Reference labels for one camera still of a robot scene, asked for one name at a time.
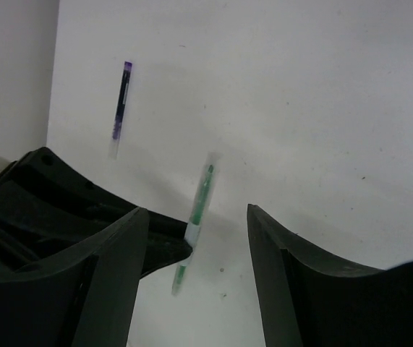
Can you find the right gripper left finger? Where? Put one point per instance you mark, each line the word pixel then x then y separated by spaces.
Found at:
pixel 83 295

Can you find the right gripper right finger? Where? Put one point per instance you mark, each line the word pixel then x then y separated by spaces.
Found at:
pixel 311 297

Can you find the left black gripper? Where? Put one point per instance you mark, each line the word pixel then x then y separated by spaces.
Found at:
pixel 55 222

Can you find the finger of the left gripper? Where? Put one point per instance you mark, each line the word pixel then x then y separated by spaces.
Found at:
pixel 159 225
pixel 162 251

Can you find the green pen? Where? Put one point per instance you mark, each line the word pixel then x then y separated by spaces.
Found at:
pixel 200 207

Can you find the purple pen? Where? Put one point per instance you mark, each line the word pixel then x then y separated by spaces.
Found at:
pixel 120 109

